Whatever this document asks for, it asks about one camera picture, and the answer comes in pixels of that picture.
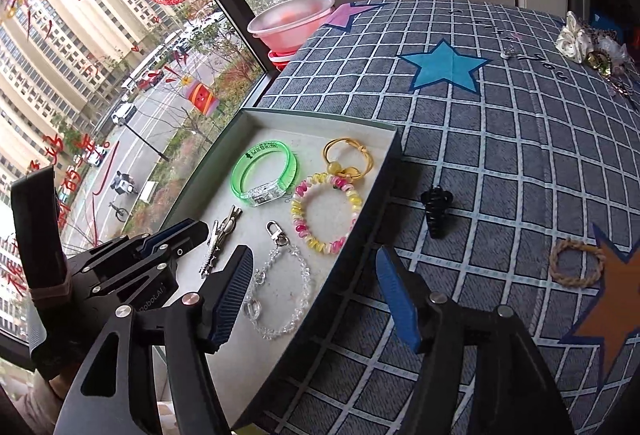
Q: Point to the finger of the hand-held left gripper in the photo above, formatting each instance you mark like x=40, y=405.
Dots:
x=165, y=235
x=150, y=267

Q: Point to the silver spiked hair clip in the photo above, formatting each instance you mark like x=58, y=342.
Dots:
x=215, y=247

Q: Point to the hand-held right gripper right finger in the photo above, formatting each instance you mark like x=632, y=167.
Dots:
x=400, y=300

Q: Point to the person's left forearm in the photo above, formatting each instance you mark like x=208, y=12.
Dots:
x=37, y=402

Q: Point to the red plastic basin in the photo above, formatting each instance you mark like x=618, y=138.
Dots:
x=280, y=60

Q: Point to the small silver earring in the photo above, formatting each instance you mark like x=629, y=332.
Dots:
x=507, y=51

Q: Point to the green transparent bangle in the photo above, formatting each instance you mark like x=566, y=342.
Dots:
x=262, y=195

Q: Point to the grey shallow box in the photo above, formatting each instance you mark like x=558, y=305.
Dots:
x=280, y=150

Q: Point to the pile of hair accessories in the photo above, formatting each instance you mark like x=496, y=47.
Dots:
x=605, y=55

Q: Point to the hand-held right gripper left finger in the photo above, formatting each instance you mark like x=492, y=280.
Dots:
x=230, y=300

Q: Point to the checked tablecloth with stars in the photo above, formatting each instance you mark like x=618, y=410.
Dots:
x=500, y=165

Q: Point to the colourful drum window decal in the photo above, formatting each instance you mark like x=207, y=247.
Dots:
x=200, y=97

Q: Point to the white satin scrunchie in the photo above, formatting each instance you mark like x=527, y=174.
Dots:
x=575, y=40

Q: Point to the black claw hair clip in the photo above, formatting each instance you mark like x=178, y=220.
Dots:
x=436, y=215

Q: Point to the pink plastic basin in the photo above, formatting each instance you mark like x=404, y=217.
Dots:
x=290, y=22

